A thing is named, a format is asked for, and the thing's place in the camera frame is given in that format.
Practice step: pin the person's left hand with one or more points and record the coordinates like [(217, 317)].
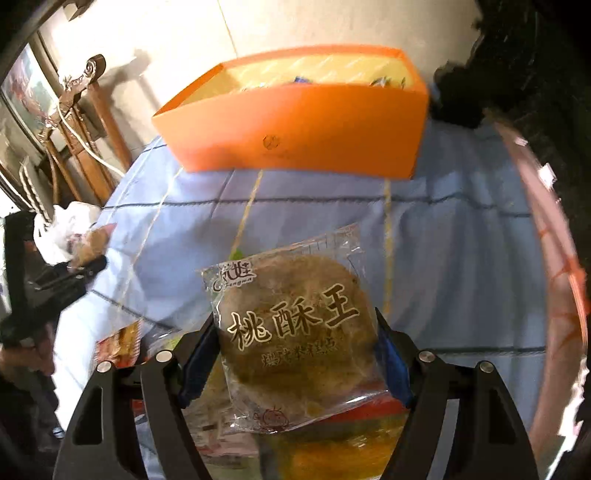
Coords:
[(44, 346)]

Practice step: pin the red snack packet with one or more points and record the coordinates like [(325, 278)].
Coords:
[(122, 344)]

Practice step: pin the white plastic bag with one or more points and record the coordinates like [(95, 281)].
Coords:
[(64, 228)]

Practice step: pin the clear walnut cookie packet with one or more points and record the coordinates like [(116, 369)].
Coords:
[(295, 337)]

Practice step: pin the red-brown snack bar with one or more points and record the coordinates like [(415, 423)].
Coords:
[(364, 407)]

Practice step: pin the orange cardboard box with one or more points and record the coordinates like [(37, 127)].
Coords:
[(314, 124)]

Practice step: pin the brown carved wooden chair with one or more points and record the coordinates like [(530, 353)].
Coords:
[(83, 129)]

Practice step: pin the framed colourful painting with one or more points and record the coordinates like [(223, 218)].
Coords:
[(25, 87)]

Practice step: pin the dark carved wooden furniture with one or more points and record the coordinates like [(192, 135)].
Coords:
[(517, 60)]

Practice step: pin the yellow packet with barcode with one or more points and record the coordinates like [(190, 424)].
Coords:
[(332, 447)]

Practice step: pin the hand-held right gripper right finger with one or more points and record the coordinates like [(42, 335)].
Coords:
[(395, 364)]

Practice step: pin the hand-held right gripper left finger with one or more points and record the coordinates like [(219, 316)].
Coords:
[(196, 369)]

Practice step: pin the blue checked tablecloth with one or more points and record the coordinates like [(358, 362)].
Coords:
[(438, 258)]

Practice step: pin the pink cloth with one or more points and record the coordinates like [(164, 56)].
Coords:
[(558, 286)]

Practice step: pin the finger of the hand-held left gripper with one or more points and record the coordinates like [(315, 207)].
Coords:
[(78, 268)]

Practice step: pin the clear twisted pastry packet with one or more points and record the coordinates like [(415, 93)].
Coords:
[(92, 242)]

